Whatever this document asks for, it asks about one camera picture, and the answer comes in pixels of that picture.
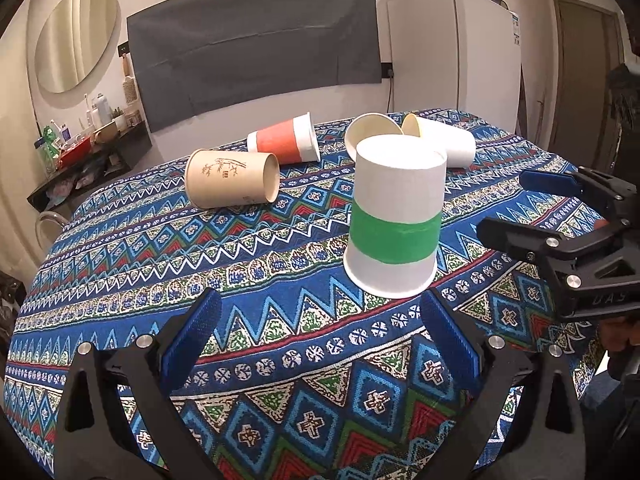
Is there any brown door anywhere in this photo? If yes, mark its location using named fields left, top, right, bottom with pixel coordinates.
left=549, top=0, right=624, bottom=171

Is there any white bottle on shelf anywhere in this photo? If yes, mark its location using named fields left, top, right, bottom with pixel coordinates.
left=94, top=93, right=113, bottom=126

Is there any oval wall mirror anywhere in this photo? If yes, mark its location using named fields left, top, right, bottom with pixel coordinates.
left=35, top=0, right=118, bottom=94

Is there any red container on shelf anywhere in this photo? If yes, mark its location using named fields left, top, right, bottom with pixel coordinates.
left=58, top=136, right=92, bottom=169

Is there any red striped paper cup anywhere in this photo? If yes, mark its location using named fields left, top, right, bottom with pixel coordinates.
left=246, top=112, right=320, bottom=165

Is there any metal chair back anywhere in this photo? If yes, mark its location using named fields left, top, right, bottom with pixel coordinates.
left=35, top=210, right=70, bottom=255

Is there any white refrigerator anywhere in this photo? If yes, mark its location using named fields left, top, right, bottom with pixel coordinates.
left=386, top=0, right=522, bottom=132

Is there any black wall socket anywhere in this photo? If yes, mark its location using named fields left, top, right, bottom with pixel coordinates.
left=381, top=62, right=394, bottom=79

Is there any plain white paper cup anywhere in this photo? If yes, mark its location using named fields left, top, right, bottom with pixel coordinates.
left=344, top=113, right=402, bottom=162

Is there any green striped white paper cup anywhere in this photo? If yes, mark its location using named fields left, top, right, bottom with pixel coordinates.
left=344, top=134, right=447, bottom=299

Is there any black wall shelf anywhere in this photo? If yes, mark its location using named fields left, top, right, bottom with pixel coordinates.
left=27, top=122, right=152, bottom=212

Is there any yellow rimmed white paper cup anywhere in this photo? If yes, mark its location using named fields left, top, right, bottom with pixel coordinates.
left=401, top=114, right=476, bottom=168

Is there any green plastic bottle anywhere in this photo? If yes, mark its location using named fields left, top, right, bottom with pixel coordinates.
left=34, top=126, right=61, bottom=174

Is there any brown kraft paper cup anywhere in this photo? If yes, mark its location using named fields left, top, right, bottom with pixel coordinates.
left=184, top=150, right=280, bottom=209

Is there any blue patterned tablecloth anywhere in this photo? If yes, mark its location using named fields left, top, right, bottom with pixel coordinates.
left=3, top=110, right=602, bottom=479

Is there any dark grey covered television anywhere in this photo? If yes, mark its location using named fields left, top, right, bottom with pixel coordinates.
left=127, top=0, right=382, bottom=131

